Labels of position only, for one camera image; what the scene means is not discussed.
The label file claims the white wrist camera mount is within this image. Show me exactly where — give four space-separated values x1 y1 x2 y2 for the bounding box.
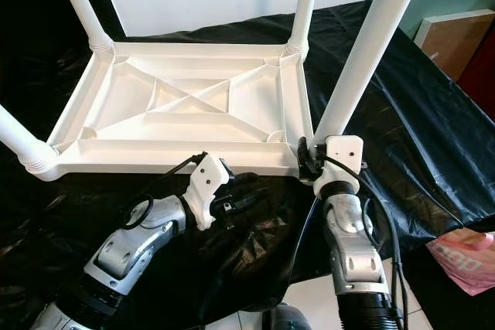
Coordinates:
313 135 364 198
186 152 231 230

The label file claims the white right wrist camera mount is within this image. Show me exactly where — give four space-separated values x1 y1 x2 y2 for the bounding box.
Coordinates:
313 135 364 198

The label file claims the white plastic table top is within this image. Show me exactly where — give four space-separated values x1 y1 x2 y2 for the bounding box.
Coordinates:
33 40 318 184

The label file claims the pink plastic bag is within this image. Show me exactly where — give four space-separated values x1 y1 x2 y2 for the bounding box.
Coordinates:
425 228 495 296

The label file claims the grey robot leg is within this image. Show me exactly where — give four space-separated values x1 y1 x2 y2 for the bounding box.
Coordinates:
259 303 314 330

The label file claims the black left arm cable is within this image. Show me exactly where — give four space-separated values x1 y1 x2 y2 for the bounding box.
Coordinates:
124 151 208 230

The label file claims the white plastic table leg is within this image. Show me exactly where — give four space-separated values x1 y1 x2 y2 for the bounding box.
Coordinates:
50 0 117 54
0 106 61 180
312 0 432 149
285 0 323 56

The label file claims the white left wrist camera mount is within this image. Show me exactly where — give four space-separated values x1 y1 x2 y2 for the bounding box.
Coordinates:
186 152 231 230

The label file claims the brown wooden cabinet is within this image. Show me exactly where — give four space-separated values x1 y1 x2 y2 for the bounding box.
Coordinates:
414 9 495 80

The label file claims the black plastic table cover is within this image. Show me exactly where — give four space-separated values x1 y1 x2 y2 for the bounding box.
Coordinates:
0 2 495 330

